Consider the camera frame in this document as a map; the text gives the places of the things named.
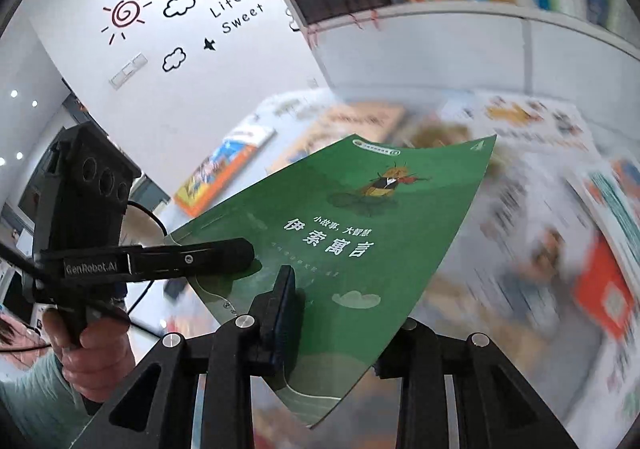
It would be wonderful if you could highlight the dark green picture book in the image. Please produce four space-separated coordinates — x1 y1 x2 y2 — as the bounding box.
167 133 498 430

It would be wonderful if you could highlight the olive blurred book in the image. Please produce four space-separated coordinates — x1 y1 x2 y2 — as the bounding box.
410 116 476 150

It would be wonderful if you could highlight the red sun wall decal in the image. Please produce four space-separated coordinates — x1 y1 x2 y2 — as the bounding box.
101 0 152 46

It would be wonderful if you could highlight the person's left forearm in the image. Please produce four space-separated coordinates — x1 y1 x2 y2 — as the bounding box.
0 351 98 449

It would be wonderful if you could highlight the white illustrated sheet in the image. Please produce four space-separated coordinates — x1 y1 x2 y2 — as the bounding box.
255 92 326 125

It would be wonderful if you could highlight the black cable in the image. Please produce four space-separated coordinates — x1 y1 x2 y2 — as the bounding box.
0 199 171 355

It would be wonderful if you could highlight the white wall socket plate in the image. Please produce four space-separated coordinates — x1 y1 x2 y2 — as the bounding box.
109 54 149 90

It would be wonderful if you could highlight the white illustrated book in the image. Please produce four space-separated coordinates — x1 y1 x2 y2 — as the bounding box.
440 92 596 155

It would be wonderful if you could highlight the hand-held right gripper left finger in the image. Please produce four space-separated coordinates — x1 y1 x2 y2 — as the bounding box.
67 265 306 449

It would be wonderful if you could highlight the orange and blue book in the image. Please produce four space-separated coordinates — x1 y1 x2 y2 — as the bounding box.
172 124 277 219

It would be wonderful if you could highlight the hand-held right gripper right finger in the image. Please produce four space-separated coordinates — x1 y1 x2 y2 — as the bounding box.
375 316 581 449

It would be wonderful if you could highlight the teal book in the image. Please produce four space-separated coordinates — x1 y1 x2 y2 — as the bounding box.
567 159 640 290

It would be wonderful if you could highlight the red string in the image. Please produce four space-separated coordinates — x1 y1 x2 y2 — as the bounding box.
294 10 322 48

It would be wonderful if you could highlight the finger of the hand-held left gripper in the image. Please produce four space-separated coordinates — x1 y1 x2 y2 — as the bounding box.
125 237 256 281

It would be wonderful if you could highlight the person's left hand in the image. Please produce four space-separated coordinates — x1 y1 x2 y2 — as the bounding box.
44 308 138 405

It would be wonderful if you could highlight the orange brown book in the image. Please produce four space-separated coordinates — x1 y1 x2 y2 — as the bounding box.
270 102 407 176

